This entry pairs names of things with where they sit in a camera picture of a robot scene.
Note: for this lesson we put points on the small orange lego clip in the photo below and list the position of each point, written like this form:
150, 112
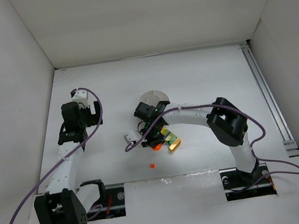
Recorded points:
152, 166

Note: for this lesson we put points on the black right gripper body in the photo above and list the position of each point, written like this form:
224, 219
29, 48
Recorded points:
155, 138

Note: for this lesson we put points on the white round divided container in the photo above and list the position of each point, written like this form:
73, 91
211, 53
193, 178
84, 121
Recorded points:
153, 97

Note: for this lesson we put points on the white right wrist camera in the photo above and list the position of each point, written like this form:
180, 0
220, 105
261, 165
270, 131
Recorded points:
131, 137

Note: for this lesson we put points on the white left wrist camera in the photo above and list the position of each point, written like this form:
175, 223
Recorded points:
79, 95

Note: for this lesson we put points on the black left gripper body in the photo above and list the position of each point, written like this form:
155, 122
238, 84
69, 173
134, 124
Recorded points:
95, 113

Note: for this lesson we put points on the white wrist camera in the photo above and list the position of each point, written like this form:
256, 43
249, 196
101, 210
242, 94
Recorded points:
79, 95
131, 137

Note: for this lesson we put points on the multicolour stacked lego assembly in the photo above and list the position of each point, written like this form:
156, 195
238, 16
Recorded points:
170, 139

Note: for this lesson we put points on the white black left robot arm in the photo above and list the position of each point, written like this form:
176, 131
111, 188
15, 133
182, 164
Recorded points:
62, 202

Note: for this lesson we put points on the aluminium side rail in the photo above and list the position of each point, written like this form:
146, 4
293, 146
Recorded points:
287, 138

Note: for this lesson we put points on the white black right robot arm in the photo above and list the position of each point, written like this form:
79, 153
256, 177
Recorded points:
229, 127

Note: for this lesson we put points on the orange round lego dish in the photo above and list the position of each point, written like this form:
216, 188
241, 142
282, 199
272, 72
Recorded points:
157, 147

